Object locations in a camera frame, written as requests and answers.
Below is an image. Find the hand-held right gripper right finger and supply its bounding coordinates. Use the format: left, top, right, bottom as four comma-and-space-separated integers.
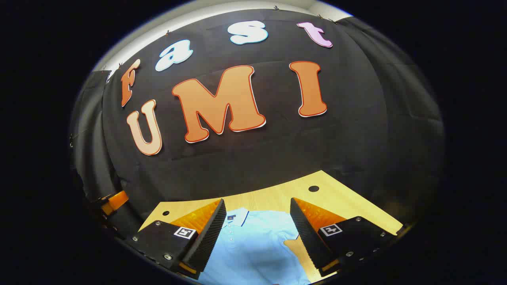
290, 198, 404, 277

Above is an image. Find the light blue T-shirt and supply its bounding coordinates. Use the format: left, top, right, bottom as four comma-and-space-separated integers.
196, 209, 311, 285

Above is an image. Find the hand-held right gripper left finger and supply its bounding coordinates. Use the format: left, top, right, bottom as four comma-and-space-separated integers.
126, 199, 227, 277

